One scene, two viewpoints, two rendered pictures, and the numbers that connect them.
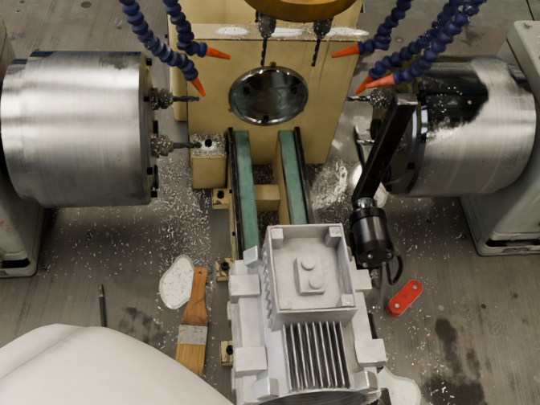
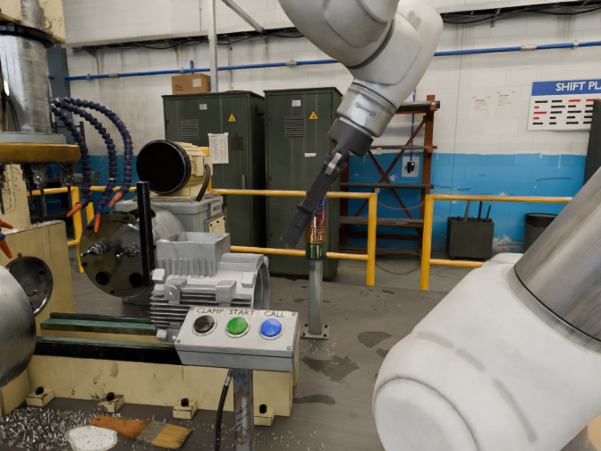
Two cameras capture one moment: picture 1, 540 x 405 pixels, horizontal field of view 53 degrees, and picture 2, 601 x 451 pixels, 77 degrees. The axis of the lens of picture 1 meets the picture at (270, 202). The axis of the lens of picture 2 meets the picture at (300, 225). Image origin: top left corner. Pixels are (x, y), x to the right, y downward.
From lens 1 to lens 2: 0.74 m
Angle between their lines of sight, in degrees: 70
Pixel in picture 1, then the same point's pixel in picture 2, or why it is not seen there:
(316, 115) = (59, 295)
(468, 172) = not seen: hidden behind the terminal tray
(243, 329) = (204, 288)
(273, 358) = (232, 276)
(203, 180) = (12, 395)
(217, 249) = (86, 409)
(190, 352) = (166, 434)
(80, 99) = not seen: outside the picture
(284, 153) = (63, 323)
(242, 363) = (227, 285)
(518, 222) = not seen: hidden behind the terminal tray
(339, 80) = (63, 257)
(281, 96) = (35, 283)
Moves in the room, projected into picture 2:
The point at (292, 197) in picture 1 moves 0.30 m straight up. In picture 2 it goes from (105, 325) to (92, 198)
